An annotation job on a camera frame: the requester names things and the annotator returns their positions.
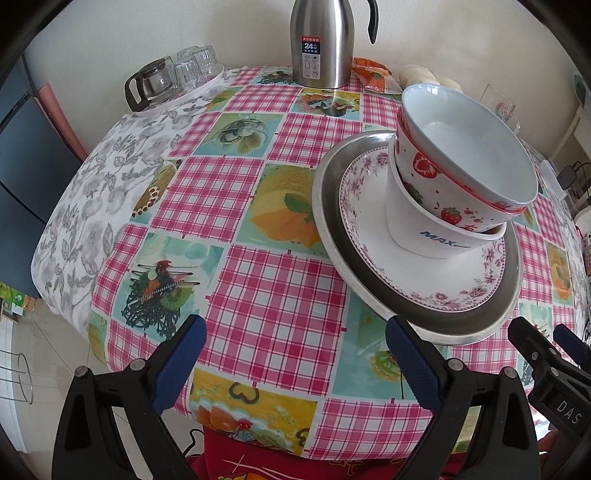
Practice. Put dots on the dark blue refrigerator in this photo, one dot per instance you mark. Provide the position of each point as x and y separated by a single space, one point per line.
36 165

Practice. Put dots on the black power adapter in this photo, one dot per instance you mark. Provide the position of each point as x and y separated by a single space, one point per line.
567 176

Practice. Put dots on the strawberry pattern ceramic bowl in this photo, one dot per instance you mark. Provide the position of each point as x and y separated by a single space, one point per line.
437 192

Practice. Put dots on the red chair cushion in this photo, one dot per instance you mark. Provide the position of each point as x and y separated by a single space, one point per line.
224 458

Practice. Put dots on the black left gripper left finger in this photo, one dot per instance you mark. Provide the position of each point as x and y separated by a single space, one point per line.
88 444

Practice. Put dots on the plain white bowl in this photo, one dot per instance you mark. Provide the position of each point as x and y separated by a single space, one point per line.
419 231

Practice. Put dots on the round stainless steel plate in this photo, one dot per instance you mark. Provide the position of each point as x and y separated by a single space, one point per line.
448 328

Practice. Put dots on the clear glass mug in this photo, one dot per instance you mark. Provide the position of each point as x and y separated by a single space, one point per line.
502 106

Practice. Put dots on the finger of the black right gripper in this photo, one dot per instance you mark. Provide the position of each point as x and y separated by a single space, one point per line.
538 353

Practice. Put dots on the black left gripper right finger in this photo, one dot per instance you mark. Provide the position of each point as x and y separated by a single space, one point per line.
504 444

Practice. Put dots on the pink floral round plate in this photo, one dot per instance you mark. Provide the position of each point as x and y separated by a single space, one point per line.
454 284

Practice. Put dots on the orange snack packet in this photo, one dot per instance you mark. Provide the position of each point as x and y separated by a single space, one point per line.
375 77

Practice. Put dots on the checkered fruit pattern tablecloth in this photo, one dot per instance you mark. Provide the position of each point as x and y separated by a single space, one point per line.
205 208

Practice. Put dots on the bag of white buns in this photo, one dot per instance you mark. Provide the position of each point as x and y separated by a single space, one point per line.
412 74

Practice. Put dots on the light blue bowl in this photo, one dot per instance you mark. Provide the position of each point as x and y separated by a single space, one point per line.
469 143

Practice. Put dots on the white power strip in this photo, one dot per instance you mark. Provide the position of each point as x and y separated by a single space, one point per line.
550 178

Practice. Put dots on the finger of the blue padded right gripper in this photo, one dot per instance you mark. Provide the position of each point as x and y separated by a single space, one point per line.
578 351

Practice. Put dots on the glass teapot black handle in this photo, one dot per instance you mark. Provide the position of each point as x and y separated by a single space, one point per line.
153 84

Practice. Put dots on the stainless steel thermos jug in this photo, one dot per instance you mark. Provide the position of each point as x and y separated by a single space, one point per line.
322 36

